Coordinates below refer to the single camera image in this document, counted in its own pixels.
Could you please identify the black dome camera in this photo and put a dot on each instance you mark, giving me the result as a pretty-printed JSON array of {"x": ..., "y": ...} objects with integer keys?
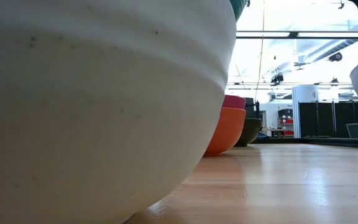
[{"x": 336, "y": 56}]

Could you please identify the black ceiling camera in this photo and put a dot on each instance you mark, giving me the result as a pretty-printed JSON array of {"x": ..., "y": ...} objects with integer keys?
[{"x": 277, "y": 78}]

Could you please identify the black aluminium table frame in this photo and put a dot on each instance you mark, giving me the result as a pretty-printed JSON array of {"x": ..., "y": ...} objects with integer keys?
[{"x": 322, "y": 141}]

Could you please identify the white pillar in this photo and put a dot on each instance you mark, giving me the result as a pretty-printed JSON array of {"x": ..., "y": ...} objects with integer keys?
[{"x": 304, "y": 93}]

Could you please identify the black bowl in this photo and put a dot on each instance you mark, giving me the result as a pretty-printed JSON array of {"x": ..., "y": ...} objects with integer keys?
[{"x": 250, "y": 132}]

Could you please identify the teal bowl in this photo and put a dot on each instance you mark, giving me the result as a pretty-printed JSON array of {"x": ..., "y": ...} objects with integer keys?
[{"x": 238, "y": 7}]

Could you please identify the black partition wall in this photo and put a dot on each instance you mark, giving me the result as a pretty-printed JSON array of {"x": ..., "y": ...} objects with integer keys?
[{"x": 325, "y": 118}]

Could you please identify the black overhead frame beam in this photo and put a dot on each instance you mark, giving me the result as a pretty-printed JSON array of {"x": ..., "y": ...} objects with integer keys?
[{"x": 294, "y": 35}]

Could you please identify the black background equipment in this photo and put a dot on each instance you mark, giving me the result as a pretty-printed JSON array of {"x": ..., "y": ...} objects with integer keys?
[{"x": 250, "y": 107}]

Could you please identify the red storage shelf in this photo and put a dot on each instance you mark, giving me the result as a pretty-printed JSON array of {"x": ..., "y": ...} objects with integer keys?
[{"x": 286, "y": 123}]

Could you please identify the pink bowl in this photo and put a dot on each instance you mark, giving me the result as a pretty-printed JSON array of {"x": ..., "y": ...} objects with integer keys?
[{"x": 233, "y": 102}]

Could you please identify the orange bowl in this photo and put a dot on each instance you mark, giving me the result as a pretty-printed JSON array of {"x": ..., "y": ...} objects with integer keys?
[{"x": 225, "y": 133}]

